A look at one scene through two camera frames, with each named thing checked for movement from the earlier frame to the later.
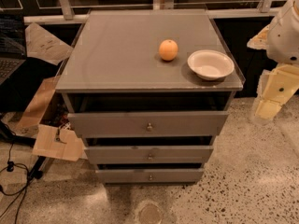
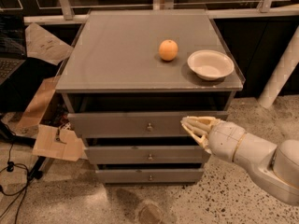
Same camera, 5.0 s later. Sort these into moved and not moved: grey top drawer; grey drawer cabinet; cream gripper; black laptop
Moved: cream gripper
Not moved: grey drawer cabinet; grey top drawer; black laptop
